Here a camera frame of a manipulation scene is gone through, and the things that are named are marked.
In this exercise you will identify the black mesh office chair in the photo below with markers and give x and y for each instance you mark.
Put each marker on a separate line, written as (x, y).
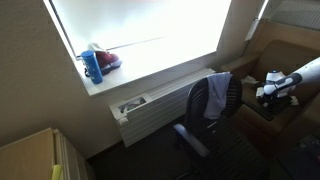
(196, 100)

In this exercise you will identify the white wall heater unit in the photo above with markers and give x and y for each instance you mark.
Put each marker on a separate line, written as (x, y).
(156, 106)

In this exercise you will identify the white wall-mounted box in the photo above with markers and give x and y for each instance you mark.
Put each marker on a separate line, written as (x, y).
(251, 30)

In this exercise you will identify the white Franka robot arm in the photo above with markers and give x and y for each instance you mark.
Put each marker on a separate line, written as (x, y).
(306, 73)

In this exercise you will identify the small yellow object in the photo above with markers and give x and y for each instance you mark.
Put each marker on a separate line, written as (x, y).
(56, 172)

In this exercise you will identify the red sneaker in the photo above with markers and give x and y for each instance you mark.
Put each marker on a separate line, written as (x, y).
(106, 60)

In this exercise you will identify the blue water bottle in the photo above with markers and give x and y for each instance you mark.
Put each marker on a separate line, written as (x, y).
(92, 68)

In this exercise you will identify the crumpled white sock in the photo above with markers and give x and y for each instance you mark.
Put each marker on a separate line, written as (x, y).
(294, 101)

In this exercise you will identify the light wooden cabinet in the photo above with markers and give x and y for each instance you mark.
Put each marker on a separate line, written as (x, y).
(26, 156)

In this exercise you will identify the thin grey window rod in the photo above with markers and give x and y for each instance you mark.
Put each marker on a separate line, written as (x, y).
(140, 42)

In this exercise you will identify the brown leather armchair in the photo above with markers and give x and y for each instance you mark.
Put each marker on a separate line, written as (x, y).
(280, 53)

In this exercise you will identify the light blue garment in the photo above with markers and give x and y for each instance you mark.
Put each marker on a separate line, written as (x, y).
(216, 96)

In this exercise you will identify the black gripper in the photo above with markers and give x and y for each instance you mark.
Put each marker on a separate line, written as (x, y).
(275, 101)

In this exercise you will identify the long white sock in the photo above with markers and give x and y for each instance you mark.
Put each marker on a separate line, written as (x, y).
(249, 80)

